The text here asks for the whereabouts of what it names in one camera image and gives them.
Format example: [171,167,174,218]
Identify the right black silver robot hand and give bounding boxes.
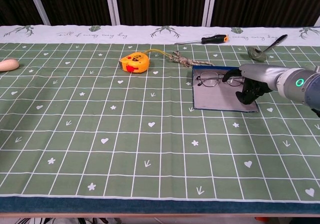
[221,63,285,106]

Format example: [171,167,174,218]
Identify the grey pouch with blue edge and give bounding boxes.
[191,65,260,113]

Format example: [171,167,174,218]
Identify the wire-frame eyeglasses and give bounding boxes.
[195,71,246,88]

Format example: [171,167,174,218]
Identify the yellow tape measure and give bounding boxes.
[118,49,171,74]

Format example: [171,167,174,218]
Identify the green grid tablecloth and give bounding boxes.
[0,25,320,213]

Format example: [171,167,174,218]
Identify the wooden mallet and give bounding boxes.
[0,58,20,72]

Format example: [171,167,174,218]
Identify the small metal hammer black handle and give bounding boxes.
[247,34,289,63]

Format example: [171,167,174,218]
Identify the black orange handle screwdriver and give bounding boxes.
[174,34,230,46]

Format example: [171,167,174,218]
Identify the braided camouflage cord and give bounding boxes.
[167,50,216,67]

